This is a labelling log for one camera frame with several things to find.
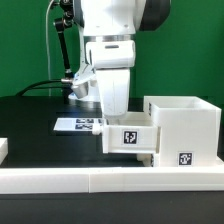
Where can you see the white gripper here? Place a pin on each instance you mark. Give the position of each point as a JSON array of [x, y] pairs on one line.
[[112, 62]]

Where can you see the white drawer box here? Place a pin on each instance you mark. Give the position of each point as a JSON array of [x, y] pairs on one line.
[[134, 134], [149, 160]]

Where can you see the white drawer cabinet frame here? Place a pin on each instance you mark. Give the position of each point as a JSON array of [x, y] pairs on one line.
[[188, 130]]

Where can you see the white front drawer box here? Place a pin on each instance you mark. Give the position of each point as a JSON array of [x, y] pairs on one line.
[[149, 160]]

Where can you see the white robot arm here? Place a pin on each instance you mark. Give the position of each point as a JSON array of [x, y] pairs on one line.
[[115, 20]]

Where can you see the white marker sheet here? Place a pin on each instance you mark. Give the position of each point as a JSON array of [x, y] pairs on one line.
[[76, 124]]

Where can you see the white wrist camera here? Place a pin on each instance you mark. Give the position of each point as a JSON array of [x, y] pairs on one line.
[[83, 80]]

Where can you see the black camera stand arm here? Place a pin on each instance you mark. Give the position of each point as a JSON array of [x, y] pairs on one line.
[[61, 24]]

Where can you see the white left border rail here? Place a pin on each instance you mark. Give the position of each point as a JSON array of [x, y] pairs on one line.
[[3, 149]]

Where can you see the white border rail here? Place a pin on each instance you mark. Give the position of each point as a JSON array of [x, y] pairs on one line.
[[97, 180], [3, 149]]

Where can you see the white front border rail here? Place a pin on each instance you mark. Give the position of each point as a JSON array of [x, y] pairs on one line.
[[97, 180]]

